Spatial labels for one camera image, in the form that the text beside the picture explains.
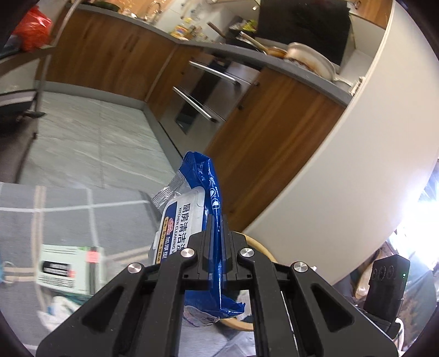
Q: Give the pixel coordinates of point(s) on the white tall cabinet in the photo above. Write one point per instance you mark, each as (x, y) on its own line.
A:
(360, 154)

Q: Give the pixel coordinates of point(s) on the red plastic bag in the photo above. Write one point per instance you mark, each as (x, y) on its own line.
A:
(32, 31)

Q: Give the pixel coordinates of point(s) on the chrome kitchen faucet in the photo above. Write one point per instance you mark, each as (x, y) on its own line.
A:
(155, 10)

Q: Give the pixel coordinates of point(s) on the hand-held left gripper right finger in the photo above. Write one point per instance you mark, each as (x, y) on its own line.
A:
(233, 254)

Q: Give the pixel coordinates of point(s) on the silver frying pan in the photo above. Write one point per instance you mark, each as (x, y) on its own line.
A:
(312, 58)

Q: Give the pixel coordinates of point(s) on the dark bin with tan rim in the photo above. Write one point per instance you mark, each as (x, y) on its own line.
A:
(260, 249)

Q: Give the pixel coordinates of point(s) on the brown-stained frying pan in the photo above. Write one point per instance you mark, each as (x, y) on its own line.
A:
(276, 52)

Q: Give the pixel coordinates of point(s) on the metal shelf rack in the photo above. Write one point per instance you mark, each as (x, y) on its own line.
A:
(44, 79)

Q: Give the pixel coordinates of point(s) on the wooden kitchen cabinet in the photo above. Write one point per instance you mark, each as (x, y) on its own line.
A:
(113, 58)

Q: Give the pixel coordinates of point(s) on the white crumpled plastic bag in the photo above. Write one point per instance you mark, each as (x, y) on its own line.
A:
(58, 309)

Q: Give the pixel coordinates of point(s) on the grey checked mat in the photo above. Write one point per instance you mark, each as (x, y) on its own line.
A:
(113, 219)

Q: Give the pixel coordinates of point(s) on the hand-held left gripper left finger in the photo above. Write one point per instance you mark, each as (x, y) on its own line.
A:
(202, 250)

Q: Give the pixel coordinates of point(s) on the stainless steel tube frame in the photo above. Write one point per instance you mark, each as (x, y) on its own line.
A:
(65, 20)

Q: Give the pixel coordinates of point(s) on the white green carton box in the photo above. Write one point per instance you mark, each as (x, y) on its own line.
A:
(65, 254)

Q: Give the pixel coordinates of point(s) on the stainless steel oven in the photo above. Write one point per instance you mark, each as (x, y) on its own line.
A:
(219, 96)

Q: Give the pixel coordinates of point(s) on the blue wet wipes packet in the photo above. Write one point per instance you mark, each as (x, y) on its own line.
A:
(192, 212)

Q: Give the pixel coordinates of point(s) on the yellow food packet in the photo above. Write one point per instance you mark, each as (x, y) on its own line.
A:
(180, 31)

